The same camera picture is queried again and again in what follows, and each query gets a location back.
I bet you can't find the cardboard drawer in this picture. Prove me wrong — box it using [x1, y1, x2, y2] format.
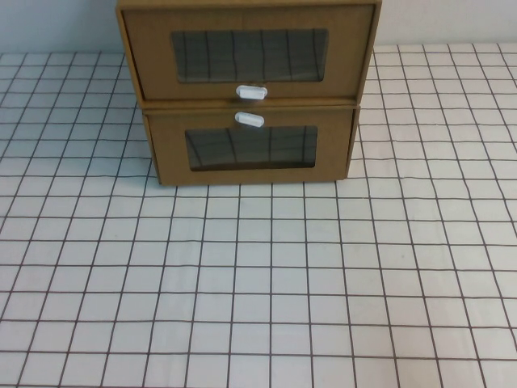
[145, 108, 355, 188]
[120, 4, 376, 102]

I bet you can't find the brown cardboard shoe box shell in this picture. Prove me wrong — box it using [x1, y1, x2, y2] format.
[143, 99, 361, 188]
[114, 0, 383, 103]

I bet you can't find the white grid-pattern tablecloth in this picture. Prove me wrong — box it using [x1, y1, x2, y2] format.
[0, 42, 517, 388]

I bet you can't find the white plastic drawer handle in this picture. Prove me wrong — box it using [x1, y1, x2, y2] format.
[234, 112, 266, 129]
[235, 83, 269, 100]

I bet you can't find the cardboard drawer, handle above window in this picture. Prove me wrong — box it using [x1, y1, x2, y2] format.
[145, 108, 355, 188]

